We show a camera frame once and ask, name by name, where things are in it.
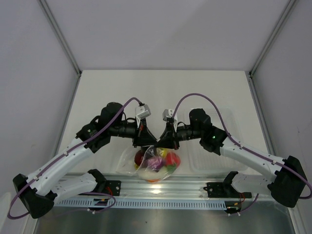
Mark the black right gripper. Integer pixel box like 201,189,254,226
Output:
155,122,203,150

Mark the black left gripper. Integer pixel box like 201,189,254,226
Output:
109,116,158,148

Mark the yellow toy banana bunch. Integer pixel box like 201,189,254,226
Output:
156,148,169,158

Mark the red toy tomato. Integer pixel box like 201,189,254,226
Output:
165,152,181,168

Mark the clear zip top bag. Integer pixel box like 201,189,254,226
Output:
116,146,181,183

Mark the white toy radish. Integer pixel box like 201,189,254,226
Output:
138,170,167,180

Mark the orange toy orange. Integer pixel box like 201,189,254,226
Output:
146,179,160,183

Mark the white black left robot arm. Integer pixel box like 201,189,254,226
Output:
13,102,157,219

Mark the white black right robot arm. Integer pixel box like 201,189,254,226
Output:
156,108,308,208

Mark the white perforated plastic basket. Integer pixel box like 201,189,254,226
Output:
181,106,247,175

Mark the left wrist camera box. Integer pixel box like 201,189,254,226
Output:
135,104,151,126

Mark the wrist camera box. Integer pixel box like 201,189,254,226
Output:
162,109,178,128
135,104,151,126

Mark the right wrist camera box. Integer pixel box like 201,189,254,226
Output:
162,109,178,128

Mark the silver aluminium front rail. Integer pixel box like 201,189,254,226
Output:
104,174,224,200

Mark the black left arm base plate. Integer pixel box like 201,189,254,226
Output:
104,180,121,196

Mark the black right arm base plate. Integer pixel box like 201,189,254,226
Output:
203,182,252,198

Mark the white slotted cable duct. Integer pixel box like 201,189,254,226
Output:
56,197,227,210

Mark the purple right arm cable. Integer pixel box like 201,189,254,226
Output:
172,93,312,200

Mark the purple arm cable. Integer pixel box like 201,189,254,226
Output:
7,97,146,219
172,93,312,200

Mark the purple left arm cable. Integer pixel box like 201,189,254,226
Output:
7,97,146,219

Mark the left aluminium frame post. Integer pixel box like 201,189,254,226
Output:
37,0,82,76

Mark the aluminium frame post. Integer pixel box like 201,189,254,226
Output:
37,0,82,76
249,0,299,78

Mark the right aluminium frame post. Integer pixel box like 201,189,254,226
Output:
249,0,299,78

